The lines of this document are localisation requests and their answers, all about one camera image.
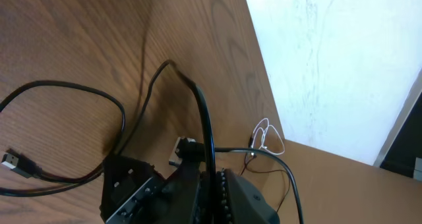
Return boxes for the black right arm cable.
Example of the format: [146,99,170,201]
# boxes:
[214,147,305,224]

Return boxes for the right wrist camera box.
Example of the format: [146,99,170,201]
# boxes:
[169,137,206,167]

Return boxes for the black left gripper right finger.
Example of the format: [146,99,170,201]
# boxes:
[216,169,280,224]

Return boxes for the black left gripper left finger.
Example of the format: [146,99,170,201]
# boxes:
[158,161,210,224]

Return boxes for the white USB cable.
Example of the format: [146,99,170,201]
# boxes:
[251,117,286,156]

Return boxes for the black USB cable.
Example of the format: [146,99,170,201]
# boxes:
[111,59,218,224]
[0,80,127,198]

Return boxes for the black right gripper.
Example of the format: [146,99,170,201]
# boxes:
[100,155,178,224]

